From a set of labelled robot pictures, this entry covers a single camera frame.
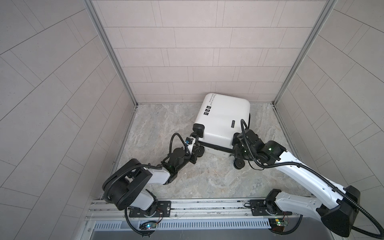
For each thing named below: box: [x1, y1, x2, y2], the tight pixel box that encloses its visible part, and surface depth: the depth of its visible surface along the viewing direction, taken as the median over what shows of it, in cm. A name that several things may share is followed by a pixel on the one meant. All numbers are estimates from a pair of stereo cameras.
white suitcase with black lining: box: [193, 93, 251, 158], surface depth 86 cm
